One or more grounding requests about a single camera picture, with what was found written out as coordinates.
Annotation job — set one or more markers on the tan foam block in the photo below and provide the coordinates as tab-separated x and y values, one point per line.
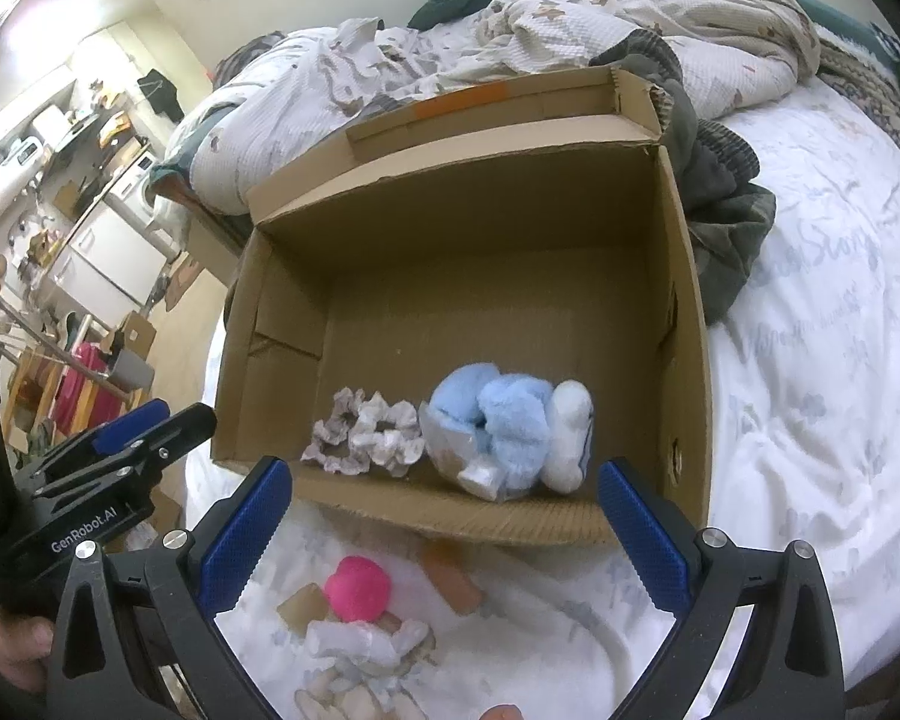
307	605

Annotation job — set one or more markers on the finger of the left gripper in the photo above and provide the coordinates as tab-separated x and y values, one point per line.
146	458
102	442

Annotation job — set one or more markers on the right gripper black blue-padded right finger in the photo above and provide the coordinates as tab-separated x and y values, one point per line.
658	539

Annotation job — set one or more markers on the dark olive green garment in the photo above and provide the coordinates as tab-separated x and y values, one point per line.
727	213

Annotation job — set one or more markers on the person's left hand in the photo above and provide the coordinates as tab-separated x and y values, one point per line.
25	643

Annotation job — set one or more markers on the light blue plush toy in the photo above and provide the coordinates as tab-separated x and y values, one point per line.
540	433

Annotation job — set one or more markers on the red bag on rack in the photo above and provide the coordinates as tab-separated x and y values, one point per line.
106	406

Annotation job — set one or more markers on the pale pink fabric scrunchie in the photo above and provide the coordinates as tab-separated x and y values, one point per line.
363	434

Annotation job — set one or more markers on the pink pom-pom ball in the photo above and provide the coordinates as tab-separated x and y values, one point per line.
359	590

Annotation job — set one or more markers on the clear crinkled plastic wrapper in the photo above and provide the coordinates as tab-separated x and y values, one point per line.
460	452

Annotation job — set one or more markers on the small cardboard box on floor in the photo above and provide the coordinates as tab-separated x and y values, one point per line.
137	334

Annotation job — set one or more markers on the white crumpled cloth piece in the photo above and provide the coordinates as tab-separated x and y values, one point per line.
367	664

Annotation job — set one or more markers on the open brown cardboard box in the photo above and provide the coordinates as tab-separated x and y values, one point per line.
534	224

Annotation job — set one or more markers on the white floral bed duvet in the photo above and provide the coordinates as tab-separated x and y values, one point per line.
805	428

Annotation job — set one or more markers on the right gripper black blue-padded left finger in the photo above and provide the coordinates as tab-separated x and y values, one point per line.
233	535

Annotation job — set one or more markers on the white cabinet unit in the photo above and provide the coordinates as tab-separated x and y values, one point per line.
105	268

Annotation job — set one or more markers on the beige patterned crumpled blanket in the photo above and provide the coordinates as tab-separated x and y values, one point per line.
733	54

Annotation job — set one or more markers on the white washing machine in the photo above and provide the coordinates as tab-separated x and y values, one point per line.
162	221

